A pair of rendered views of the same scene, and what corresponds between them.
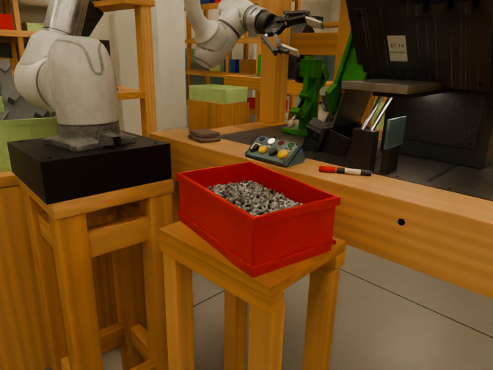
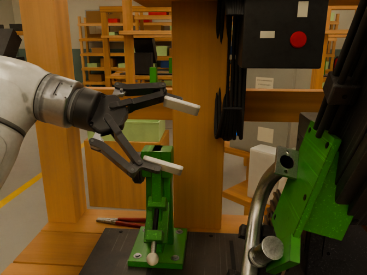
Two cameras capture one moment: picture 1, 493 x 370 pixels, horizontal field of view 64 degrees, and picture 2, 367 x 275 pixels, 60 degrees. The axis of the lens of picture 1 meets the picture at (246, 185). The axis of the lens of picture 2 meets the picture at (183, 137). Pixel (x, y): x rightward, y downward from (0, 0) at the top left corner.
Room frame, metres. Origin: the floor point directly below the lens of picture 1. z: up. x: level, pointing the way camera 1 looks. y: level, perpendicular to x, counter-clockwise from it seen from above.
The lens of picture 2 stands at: (0.95, 0.16, 1.40)
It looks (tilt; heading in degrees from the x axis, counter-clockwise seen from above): 16 degrees down; 322
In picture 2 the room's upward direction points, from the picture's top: straight up
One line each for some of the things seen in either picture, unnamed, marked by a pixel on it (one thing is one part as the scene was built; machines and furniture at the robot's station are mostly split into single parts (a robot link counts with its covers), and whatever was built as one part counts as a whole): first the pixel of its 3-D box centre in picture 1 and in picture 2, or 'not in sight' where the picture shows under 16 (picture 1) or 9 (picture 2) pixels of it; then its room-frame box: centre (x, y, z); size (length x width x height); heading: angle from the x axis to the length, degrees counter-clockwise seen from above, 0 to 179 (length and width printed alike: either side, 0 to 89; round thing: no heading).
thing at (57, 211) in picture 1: (95, 182); not in sight; (1.06, 0.43, 0.83); 0.32 x 0.32 x 0.04; 42
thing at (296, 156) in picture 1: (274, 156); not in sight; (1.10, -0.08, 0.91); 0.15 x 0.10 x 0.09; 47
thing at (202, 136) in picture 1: (204, 135); not in sight; (1.34, 0.15, 0.91); 0.10 x 0.08 x 0.03; 34
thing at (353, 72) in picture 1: (362, 62); (320, 187); (1.19, -0.32, 1.17); 0.13 x 0.12 x 0.20; 47
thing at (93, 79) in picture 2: not in sight; (130, 53); (10.03, -4.93, 1.11); 3.01 x 0.54 x 2.23; 45
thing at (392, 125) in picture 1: (393, 144); not in sight; (1.01, -0.38, 0.97); 0.10 x 0.02 x 0.14; 137
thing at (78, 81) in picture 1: (81, 79); not in sight; (1.07, 0.44, 1.11); 0.18 x 0.16 x 0.22; 50
